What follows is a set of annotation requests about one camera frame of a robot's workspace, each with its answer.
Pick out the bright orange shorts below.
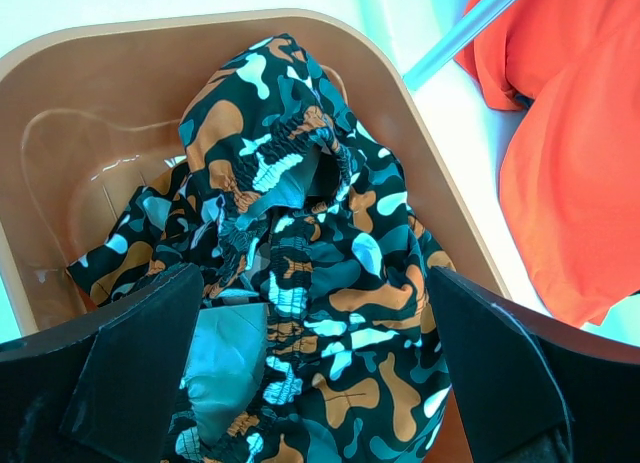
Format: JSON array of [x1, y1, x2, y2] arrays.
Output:
[[456, 0, 639, 327]]

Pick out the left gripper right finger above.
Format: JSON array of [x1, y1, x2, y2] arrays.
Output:
[[427, 267, 639, 462]]

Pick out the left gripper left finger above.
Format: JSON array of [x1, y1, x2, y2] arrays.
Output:
[[1, 264, 203, 462]]

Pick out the metal clothes rack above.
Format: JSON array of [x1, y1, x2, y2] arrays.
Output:
[[402, 0, 517, 92]]

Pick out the orange plastic basket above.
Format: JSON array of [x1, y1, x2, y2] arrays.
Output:
[[0, 8, 640, 463]]

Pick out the camouflage patterned shorts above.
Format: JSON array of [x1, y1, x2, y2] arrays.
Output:
[[67, 34, 451, 462]]

